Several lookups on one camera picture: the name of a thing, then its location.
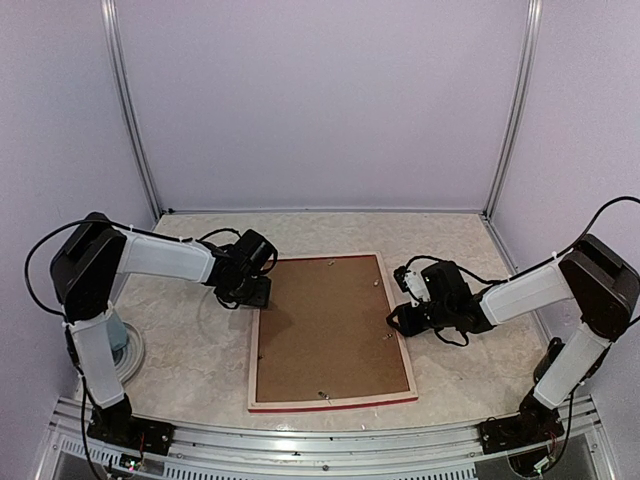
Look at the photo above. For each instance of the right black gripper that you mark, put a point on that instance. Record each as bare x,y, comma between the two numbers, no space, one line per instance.
408,327

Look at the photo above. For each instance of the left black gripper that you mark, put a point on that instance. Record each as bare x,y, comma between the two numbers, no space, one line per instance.
261,298

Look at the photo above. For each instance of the brown backing board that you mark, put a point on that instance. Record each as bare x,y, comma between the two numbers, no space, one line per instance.
325,330

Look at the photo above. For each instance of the wooden red photo frame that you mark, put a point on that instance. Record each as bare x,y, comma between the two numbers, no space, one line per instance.
410,380

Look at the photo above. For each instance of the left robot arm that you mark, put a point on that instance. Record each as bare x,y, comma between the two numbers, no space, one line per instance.
84,272

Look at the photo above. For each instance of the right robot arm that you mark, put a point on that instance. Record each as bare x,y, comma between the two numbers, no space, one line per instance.
588,280

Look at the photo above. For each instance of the light blue cup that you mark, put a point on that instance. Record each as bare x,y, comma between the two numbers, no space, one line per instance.
117,333

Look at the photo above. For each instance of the white round plate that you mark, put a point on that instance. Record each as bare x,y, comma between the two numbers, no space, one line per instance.
129,359

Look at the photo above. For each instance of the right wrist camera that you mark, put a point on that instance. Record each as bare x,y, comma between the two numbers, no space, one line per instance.
411,283

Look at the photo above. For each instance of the aluminium front rail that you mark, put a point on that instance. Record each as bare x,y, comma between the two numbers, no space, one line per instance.
200,451

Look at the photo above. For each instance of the left aluminium post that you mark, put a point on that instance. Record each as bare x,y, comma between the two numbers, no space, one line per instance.
118,66

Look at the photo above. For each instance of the aluminium post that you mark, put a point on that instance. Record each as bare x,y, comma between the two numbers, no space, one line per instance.
118,66
517,106

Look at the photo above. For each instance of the right aluminium post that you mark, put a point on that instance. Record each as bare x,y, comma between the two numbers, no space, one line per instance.
517,106

